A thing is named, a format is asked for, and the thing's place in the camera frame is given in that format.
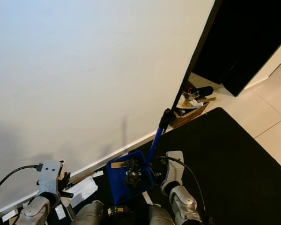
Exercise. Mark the black floor mat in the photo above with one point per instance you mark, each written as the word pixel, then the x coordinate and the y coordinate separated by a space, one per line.
pixel 229 164

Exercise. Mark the black crumpled debris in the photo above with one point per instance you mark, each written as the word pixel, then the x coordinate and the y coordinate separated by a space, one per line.
pixel 132 177

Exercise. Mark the white plastic strip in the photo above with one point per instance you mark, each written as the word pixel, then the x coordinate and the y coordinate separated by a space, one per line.
pixel 147 198

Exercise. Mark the white paper scrap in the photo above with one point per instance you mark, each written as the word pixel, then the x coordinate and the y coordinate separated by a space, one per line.
pixel 60 212

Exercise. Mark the tan cardboard strip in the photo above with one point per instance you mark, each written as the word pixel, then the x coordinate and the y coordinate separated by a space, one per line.
pixel 117 164

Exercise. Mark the grey robot left leg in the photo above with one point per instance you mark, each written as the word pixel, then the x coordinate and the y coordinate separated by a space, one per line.
pixel 88 214

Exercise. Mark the grey robot leg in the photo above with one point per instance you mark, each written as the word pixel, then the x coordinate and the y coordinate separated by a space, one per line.
pixel 88 214
pixel 161 216

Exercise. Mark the grey robot right leg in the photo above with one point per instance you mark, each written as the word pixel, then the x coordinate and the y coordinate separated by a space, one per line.
pixel 161 216

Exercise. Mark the brown cardboard rubbish box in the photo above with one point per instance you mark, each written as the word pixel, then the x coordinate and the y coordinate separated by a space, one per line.
pixel 189 117

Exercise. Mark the white crumpled paper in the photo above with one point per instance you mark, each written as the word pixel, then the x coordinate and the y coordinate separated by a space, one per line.
pixel 194 104

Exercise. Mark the black door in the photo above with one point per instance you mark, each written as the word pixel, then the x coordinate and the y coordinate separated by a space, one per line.
pixel 243 37

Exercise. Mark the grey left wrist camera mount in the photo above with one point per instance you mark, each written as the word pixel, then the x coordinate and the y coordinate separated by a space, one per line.
pixel 50 177

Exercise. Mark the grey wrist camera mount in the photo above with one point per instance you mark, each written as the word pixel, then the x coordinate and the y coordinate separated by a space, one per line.
pixel 173 171
pixel 50 177

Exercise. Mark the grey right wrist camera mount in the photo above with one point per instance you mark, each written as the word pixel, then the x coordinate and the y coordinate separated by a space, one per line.
pixel 173 171

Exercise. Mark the black door frame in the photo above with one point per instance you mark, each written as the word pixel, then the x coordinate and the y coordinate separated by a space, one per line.
pixel 200 47

